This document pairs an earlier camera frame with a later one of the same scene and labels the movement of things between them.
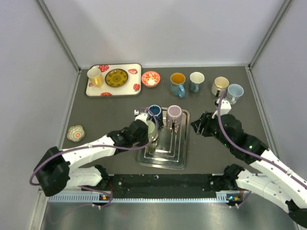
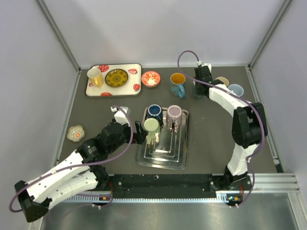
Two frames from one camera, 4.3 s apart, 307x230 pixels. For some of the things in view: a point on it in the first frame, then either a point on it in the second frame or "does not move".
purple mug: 174,112 does not move
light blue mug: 234,91 does not move
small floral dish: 76,133 does not move
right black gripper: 205,120 → 197,91
